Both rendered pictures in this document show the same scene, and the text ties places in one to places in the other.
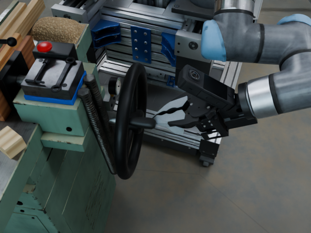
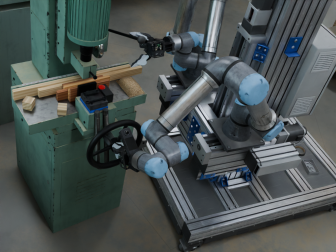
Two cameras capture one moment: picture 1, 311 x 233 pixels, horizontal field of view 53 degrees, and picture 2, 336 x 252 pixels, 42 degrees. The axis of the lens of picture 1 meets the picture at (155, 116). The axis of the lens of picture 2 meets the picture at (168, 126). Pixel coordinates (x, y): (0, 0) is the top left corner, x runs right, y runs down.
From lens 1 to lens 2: 1.36 m
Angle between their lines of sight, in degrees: 27
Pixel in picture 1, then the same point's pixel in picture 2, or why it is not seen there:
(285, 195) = not seen: outside the picture
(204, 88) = (124, 139)
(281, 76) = (146, 154)
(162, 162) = (158, 222)
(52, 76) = (92, 98)
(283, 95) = (139, 160)
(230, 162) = not seen: outside the picture
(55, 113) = (83, 111)
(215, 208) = not seen: outside the picture
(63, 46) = (108, 92)
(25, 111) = (77, 103)
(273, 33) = (163, 140)
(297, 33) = (170, 147)
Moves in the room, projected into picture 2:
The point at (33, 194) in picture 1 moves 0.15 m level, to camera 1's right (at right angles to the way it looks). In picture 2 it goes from (54, 136) to (73, 156)
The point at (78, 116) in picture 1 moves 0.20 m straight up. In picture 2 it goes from (88, 118) to (91, 82)
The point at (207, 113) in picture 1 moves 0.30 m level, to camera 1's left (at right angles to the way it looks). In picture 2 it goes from (122, 151) to (79, 108)
